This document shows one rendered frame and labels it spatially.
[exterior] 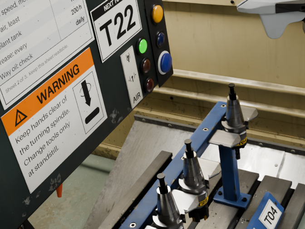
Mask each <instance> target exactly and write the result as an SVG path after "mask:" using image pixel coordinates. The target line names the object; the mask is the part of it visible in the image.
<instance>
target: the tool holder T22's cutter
mask: <svg viewBox="0 0 305 229"><path fill-rule="evenodd" d="M188 215H189V218H192V220H193V222H200V220H201V219H204V220H205V221H206V219H207V218H208V217H209V208H208V204H207V203H206V204H205V205H204V206H203V207H202V208H200V209H194V210H192V211H190V212H189V213H188Z"/></svg>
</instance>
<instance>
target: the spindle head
mask: <svg viewBox="0 0 305 229"><path fill-rule="evenodd" d="M103 1H105V0H85V2H86V6H87V9H88V13H89V12H90V11H91V10H92V9H93V8H95V7H96V6H98V5H99V4H101V3H102V2H103ZM137 4H138V10H139V15H140V20H141V25H142V29H141V30H140V31H139V32H138V33H137V34H136V35H135V36H134V37H132V38H131V39H130V40H129V41H128V42H127V43H125V44H124V45H123V46H122V47H121V48H119V49H118V50H117V51H116V52H115V53H113V54H112V55H111V56H110V57H109V58H108V59H106V60H105V61H104V62H103V63H102V62H101V59H100V55H99V51H98V46H97V42H96V38H95V34H94V30H93V25H92V21H91V18H90V13H89V18H90V22H91V26H92V30H93V35H94V40H93V41H92V42H91V43H89V44H88V45H87V46H85V47H84V48H83V49H82V50H80V51H79V52H78V53H77V54H75V55H74V56H73V57H72V58H70V59H69V60H68V61H66V62H65V63H64V64H63V65H61V66H60V67H59V68H58V69H56V70H55V71H54V72H53V73H51V74H50V75H49V76H47V77H46V78H45V79H44V80H42V81H41V82H40V83H38V84H37V85H36V86H35V87H34V88H32V89H31V90H30V91H28V92H27V93H26V94H25V95H23V96H22V97H21V98H19V99H18V100H17V101H16V102H14V103H13V104H12V105H11V106H9V107H8V108H7V109H6V110H4V108H3V106H2V103H1V100H0V229H18V228H19V227H20V226H21V225H22V224H23V223H24V222H25V221H26V220H27V219H28V218H29V217H30V216H31V215H32V214H33V213H34V212H35V211H36V210H37V209H38V207H39V206H40V205H41V204H42V203H43V202H44V201H45V200H46V199H47V198H48V197H49V196H50V195H51V194H52V193H53V192H54V191H55V190H56V189H57V188H58V187H59V186H60V185H61V184H62V183H63V182H64V181H65V180H66V179H67V178H68V177H69V176H70V175H71V174H72V173H73V172H74V171H75V170H76V169H77V167H78V166H79V165H80V164H81V163H82V162H83V161H84V160H85V159H86V158H87V157H88V156H89V155H90V154H91V153H92V152H93V151H94V150H95V149H96V148H97V147H98V146H99V145H100V144H101V143H102V142H103V141H104V139H105V138H106V137H107V136H108V135H109V134H110V133H111V132H112V131H113V130H114V129H115V128H116V127H117V126H118V125H119V124H120V123H121V122H122V121H123V120H124V119H125V118H126V117H127V116H128V115H129V114H130V112H131V111H132V110H133V109H134V108H135V107H136V106H137V105H138V104H139V103H140V102H141V101H142V100H143V99H144V98H145V97H146V96H147V95H148V94H146V93H145V91H144V88H143V85H144V81H145V79H146V78H147V77H148V76H152V77H153V78H154V80H155V86H154V87H156V86H157V84H158V81H157V74H156V69H155V64H154V58H153V51H152V46H151V41H150V35H149V30H148V24H147V18H146V13H145V9H144V3H143V0H137ZM141 36H143V37H145V38H146V39H147V41H148V49H147V51H146V53H145V54H144V55H143V56H140V55H138V54H137V52H136V42H137V40H138V39H139V37H141ZM131 46H133V51H134V55H135V60H136V65H137V70H138V76H139V80H140V85H141V90H142V95H143V99H142V100H141V101H140V102H139V103H138V104H137V105H136V106H135V107H134V108H133V109H132V108H131V104H130V100H129V95H128V90H127V86H126V81H125V77H124V72H123V67H122V63H121V58H120V55H122V54H123V53H124V52H125V51H126V50H127V49H128V48H130V47H131ZM88 47H90V51H91V55H92V58H93V63H94V67H95V70H96V74H97V78H98V83H99V87H100V90H101V94H102V98H103V103H104V107H105V110H106V114H107V119H106V120H105V121H104V122H103V123H102V124H101V125H100V126H99V127H98V128H97V129H96V130H95V131H94V132H93V133H92V134H91V135H90V136H89V137H88V138H87V139H86V140H85V141H84V142H83V143H82V144H81V145H80V146H79V147H78V148H76V149H75V150H74V151H73V152H72V153H71V154H70V155H69V156H68V157H67V158H66V159H65V160H64V161H63V162H62V163H61V164H60V165H59V166H58V167H57V168H56V169H55V170H54V171H53V172H52V173H51V174H50V175H49V176H48V177H47V178H46V179H45V180H44V181H43V182H42V183H41V184H40V185H39V186H38V187H37V188H36V189H35V190H34V191H33V192H32V193H31V194H30V192H29V189H28V187H27V184H26V182H25V179H24V177H23V174H22V172H21V169H20V166H19V164H18V161H17V159H16V156H15V154H14V151H13V149H12V146H11V143H10V141H9V138H8V136H7V133H6V130H5V128H4V126H3V123H2V121H1V117H2V116H3V115H4V114H6V113H7V112H8V111H9V110H11V109H12V108H13V107H15V106H16V105H17V104H18V103H19V102H21V101H22V100H23V99H24V98H26V97H27V96H28V95H30V94H31V93H32V92H33V91H35V90H36V89H37V88H38V87H40V86H41V85H42V84H43V83H44V82H46V81H47V80H48V79H50V78H51V77H52V76H53V75H55V74H56V73H57V72H59V71H60V70H61V69H62V68H64V67H65V66H66V65H67V64H68V63H70V62H71V61H72V60H73V59H75V58H76V57H77V56H79V55H80V54H81V53H82V52H84V51H85V50H86V49H87V48H88ZM145 56H146V57H149V58H150V60H151V70H150V72H149V73H148V74H147V75H142V74H141V72H140V63H141V60H142V59H143V58H144V57H145Z"/></svg>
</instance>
